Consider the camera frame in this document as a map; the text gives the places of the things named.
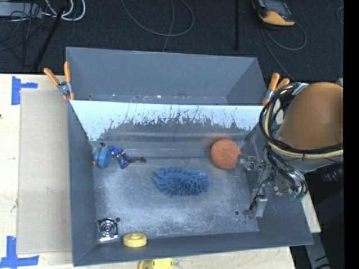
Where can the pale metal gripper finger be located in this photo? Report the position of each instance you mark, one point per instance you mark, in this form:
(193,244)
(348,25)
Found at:
(259,204)
(246,161)

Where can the orange rough ball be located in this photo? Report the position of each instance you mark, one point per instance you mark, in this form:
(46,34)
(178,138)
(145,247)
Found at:
(225,153)

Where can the blue chenille duster mitt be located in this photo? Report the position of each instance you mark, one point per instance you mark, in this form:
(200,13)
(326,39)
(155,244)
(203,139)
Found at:
(182,181)

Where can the grey metal bin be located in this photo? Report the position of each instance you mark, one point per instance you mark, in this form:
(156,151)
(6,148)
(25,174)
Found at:
(157,74)

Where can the yellow round disc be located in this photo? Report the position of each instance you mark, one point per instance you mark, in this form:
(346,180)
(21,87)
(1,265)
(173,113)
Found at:
(135,240)

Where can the blue toy figure with shield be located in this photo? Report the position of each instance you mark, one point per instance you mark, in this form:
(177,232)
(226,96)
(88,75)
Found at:
(103,157)

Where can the silver square metal fan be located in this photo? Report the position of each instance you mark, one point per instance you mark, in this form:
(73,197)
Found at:
(107,229)

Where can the pale wood flat board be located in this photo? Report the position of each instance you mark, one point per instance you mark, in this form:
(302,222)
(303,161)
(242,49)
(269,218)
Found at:
(42,164)

